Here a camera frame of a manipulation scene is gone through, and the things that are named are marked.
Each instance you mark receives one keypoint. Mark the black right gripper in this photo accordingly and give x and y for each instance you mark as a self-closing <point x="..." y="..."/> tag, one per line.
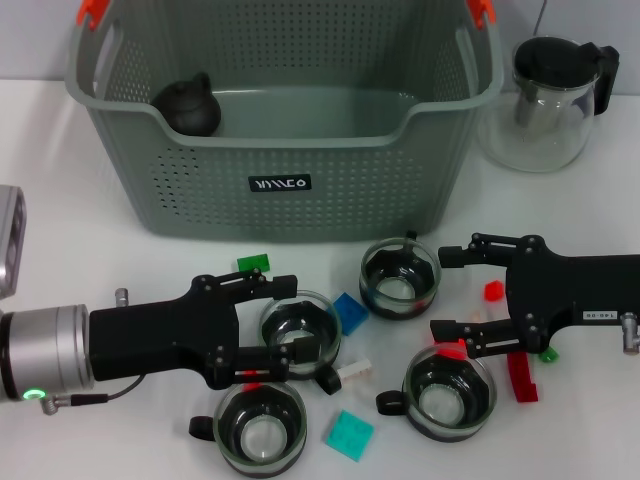
<point x="550" y="295"/>

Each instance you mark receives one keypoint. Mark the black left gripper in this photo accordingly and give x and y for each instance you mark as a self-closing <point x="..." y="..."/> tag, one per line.
<point x="160" y="335"/>

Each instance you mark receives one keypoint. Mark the glass teacup with black base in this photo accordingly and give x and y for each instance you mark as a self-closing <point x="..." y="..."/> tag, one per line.
<point x="260" y="440"/>
<point x="280" y="325"/>
<point x="450" y="405"/>
<point x="400" y="300"/>

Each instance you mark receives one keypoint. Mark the grey perforated storage bin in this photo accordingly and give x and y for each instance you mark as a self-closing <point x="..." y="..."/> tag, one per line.
<point x="300" y="210"/>

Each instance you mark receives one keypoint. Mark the small red brick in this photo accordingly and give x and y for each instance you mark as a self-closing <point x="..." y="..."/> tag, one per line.
<point x="493" y="291"/>
<point x="252" y="386"/>

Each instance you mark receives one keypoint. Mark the green flat brick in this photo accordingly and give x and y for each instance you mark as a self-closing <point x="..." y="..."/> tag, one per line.
<point x="252" y="263"/>

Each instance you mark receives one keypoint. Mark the orange-red slope brick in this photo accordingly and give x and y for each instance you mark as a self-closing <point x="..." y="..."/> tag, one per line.
<point x="450" y="353"/>

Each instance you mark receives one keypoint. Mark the blue square brick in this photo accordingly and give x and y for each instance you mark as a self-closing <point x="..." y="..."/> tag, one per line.
<point x="350" y="312"/>

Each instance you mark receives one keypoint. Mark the green transparent brick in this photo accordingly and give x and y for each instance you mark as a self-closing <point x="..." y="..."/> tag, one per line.
<point x="549" y="355"/>

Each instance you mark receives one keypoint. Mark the dark red long brick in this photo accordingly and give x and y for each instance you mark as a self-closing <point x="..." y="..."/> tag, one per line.
<point x="522" y="382"/>

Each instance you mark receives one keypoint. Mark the white brick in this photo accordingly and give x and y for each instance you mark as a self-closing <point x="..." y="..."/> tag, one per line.
<point x="356" y="370"/>

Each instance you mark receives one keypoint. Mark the teal square brick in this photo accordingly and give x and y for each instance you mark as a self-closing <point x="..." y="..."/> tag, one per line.
<point x="350" y="435"/>

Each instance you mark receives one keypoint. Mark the glass teapot with black lid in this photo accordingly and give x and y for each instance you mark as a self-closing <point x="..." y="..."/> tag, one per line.
<point x="545" y="135"/>

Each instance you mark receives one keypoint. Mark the dark clay teapot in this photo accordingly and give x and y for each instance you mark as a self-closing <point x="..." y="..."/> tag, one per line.
<point x="192" y="110"/>

